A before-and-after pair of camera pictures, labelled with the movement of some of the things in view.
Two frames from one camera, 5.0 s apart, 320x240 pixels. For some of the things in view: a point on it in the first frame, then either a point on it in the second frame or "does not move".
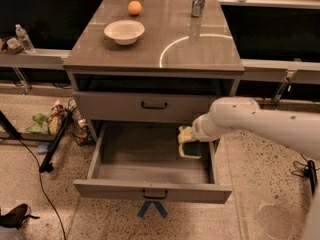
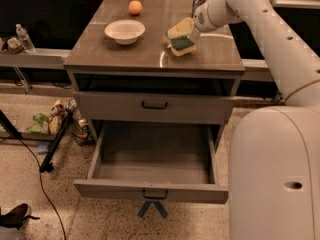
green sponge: [192, 148] → [181, 42]
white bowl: [124, 32] does not move
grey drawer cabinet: [138, 60] does not move
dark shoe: [15, 217] does not move
